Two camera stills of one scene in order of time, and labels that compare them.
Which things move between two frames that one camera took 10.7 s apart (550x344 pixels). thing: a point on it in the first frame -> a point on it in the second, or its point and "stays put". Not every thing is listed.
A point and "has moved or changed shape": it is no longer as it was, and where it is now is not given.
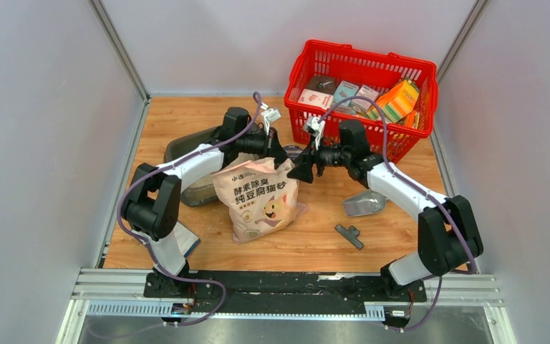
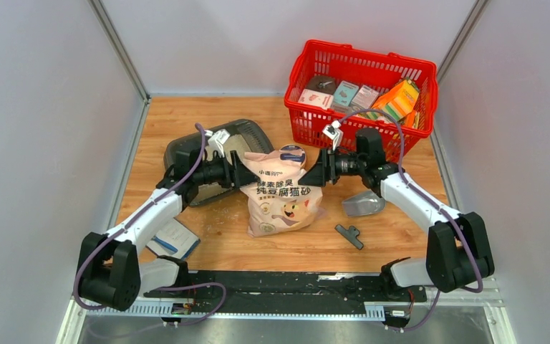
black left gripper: x=273 y=148 -> x=242 y=175
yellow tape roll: x=293 y=151 stays put
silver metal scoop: x=364 y=203 stays put
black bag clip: x=350 y=235 stays put
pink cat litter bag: x=261 y=198 has moved or changed shape
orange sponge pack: x=396 y=104 stays put
